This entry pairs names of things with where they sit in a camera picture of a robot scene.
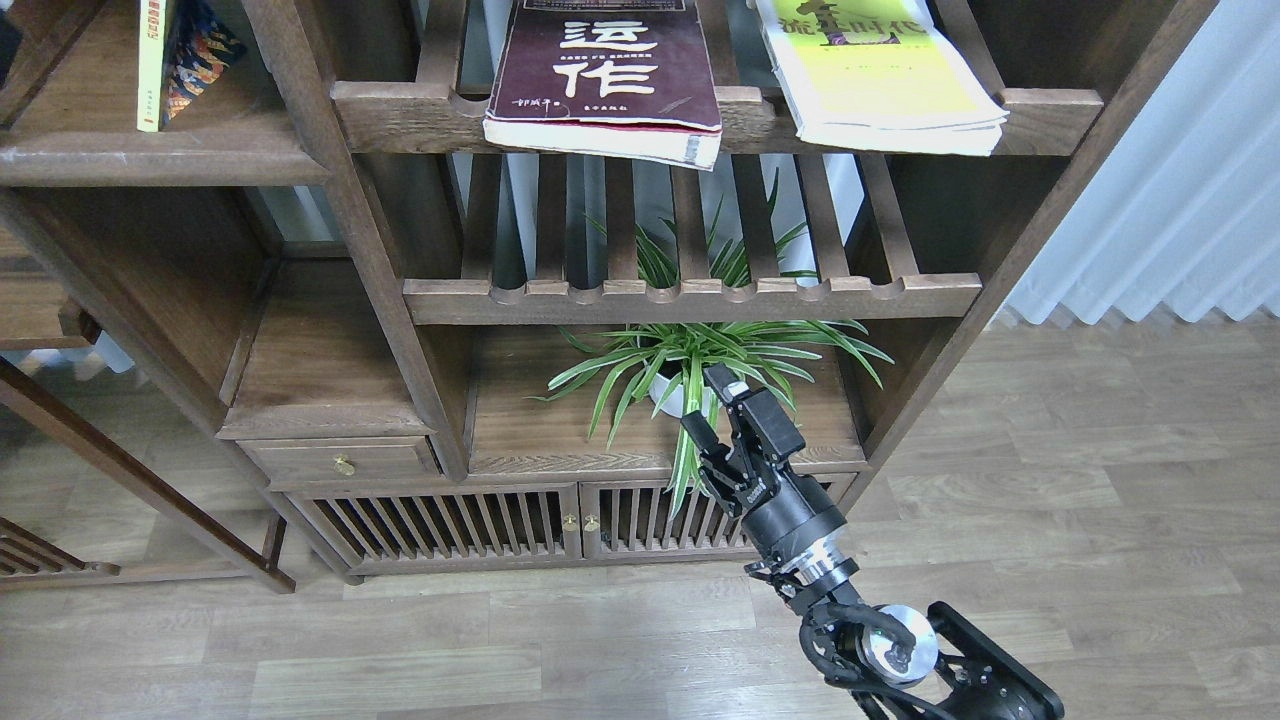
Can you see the dark wooden bookshelf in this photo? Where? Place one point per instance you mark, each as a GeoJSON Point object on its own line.
{"type": "Point", "coordinates": [307, 262]}

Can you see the colourful cover paperback book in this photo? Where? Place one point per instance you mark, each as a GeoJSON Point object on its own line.
{"type": "Point", "coordinates": [182, 48]}

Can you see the white curtain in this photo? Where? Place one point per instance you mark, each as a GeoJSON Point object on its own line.
{"type": "Point", "coordinates": [1182, 221]}

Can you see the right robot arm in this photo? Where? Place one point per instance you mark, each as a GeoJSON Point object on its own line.
{"type": "Point", "coordinates": [893, 660]}

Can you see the white plant pot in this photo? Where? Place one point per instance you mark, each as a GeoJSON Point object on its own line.
{"type": "Point", "coordinates": [667, 393]}

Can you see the maroon book white characters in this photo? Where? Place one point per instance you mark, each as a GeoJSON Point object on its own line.
{"type": "Point", "coordinates": [628, 79]}

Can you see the brass drawer knob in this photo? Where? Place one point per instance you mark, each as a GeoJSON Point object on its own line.
{"type": "Point", "coordinates": [343, 466]}

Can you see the yellow green book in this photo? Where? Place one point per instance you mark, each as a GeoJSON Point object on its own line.
{"type": "Point", "coordinates": [877, 76]}

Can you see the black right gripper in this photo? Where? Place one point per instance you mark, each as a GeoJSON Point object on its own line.
{"type": "Point", "coordinates": [795, 526]}

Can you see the green spider plant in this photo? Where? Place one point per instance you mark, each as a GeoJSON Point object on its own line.
{"type": "Point", "coordinates": [634, 359]}

